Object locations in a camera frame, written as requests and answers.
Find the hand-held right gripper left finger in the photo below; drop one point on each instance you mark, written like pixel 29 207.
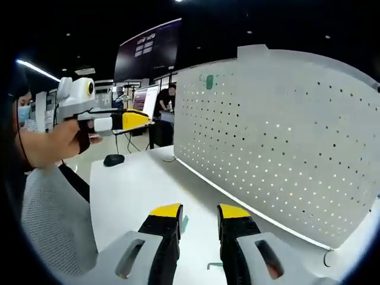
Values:
pixel 160 252

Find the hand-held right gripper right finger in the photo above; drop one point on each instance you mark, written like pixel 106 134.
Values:
pixel 234 255

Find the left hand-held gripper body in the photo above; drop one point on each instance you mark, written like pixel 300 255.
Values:
pixel 77 98

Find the white perforated mounting plate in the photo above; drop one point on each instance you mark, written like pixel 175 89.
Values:
pixel 267 148

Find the person's left hand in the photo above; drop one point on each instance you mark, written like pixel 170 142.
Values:
pixel 63 139

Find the lit computer monitor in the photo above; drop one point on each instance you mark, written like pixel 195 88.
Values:
pixel 145 101

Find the ceiling air vent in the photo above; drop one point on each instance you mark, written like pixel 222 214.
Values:
pixel 84 71

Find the black computer mouse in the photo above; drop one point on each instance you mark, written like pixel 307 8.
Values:
pixel 112 160

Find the straight ceiling light strip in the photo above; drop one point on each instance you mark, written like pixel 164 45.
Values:
pixel 37 69

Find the operator in striped shirt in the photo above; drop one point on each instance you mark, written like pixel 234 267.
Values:
pixel 12 166

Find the large dark wall screen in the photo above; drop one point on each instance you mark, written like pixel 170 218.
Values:
pixel 148 53

